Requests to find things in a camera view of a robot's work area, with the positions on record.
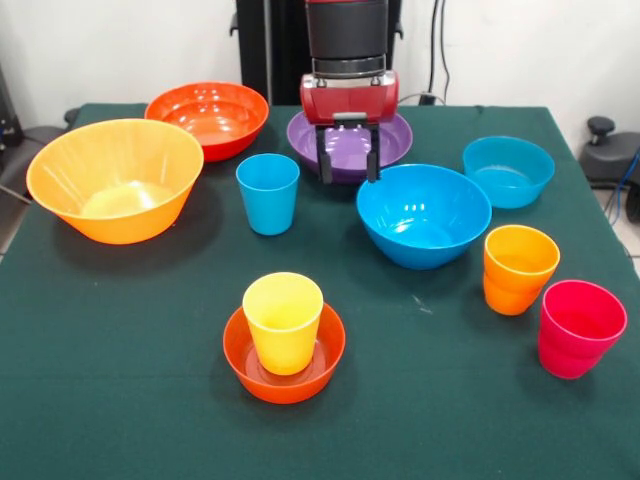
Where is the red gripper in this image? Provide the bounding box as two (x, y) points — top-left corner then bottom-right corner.
(299, 69), (401, 186)

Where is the large blue bowl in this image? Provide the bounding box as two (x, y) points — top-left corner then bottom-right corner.
(355, 163), (494, 272)

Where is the yellow cup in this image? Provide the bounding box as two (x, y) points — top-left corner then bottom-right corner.
(242, 271), (325, 377)

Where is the large orange bowl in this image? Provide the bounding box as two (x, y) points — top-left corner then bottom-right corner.
(25, 118), (205, 246)

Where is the small red bowl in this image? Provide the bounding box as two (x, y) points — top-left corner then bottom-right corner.
(222, 302), (347, 405)

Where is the black computer tower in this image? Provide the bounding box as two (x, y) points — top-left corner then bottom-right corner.
(0, 64), (24, 149)

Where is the purple bowl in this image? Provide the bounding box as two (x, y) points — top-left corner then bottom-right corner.
(286, 109), (414, 184)

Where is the blue cup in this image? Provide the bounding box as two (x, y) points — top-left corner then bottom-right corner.
(235, 152), (301, 237)

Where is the large red bowl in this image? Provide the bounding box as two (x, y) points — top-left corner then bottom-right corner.
(144, 80), (271, 163)

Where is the small blue bowl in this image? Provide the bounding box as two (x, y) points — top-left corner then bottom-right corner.
(461, 135), (556, 210)

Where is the orange cup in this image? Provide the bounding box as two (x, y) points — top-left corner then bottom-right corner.
(482, 224), (562, 317)

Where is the grey black floor base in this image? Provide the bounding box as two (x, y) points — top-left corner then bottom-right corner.
(0, 107), (81, 201)
(578, 116), (640, 224)

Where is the dark green tablecloth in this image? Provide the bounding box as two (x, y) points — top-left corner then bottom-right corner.
(0, 102), (640, 480)

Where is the pink cup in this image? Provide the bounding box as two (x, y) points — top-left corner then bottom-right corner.
(537, 279), (629, 381)

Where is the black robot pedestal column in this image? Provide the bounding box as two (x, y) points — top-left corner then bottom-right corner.
(229, 0), (404, 106)

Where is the black wall cable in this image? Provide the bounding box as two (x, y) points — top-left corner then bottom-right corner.
(389, 0), (454, 107)

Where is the blue cable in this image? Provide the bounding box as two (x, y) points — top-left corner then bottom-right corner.
(604, 149), (640, 221)

